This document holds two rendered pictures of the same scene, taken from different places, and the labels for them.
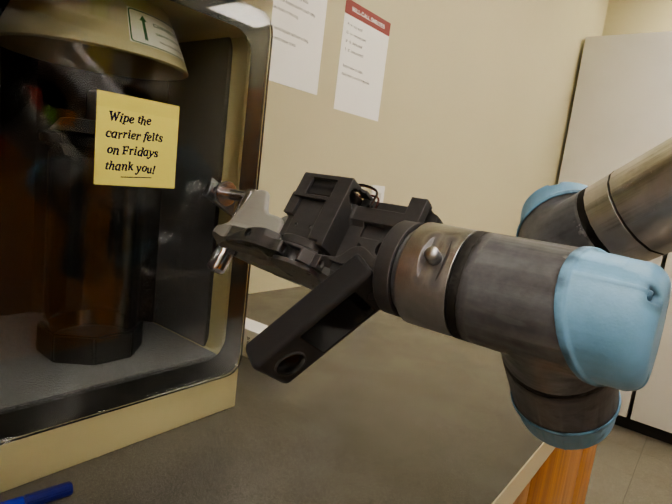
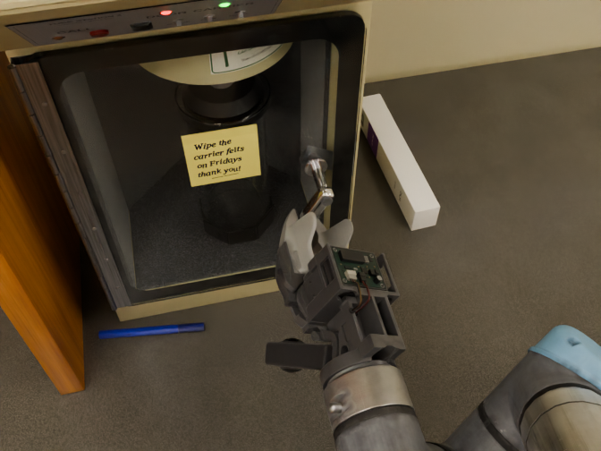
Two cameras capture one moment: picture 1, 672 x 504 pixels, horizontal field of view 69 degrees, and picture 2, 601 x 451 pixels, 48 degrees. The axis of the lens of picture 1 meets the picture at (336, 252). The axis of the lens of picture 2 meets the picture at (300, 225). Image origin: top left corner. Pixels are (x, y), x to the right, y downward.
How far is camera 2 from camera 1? 0.56 m
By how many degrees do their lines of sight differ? 54
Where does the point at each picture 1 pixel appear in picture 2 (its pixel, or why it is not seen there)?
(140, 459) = (253, 313)
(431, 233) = (347, 387)
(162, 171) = (248, 167)
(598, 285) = not seen: outside the picture
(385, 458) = (423, 390)
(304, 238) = (305, 305)
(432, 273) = (333, 415)
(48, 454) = (196, 299)
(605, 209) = (526, 430)
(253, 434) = not seen: hidden behind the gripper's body
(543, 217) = (527, 371)
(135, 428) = (255, 289)
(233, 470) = not seen: hidden behind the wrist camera
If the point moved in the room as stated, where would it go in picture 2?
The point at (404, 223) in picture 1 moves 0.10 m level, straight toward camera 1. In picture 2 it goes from (349, 356) to (264, 432)
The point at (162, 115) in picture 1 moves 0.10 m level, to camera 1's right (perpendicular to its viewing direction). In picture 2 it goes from (241, 134) to (318, 182)
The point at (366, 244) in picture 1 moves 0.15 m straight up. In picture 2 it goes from (340, 336) to (350, 242)
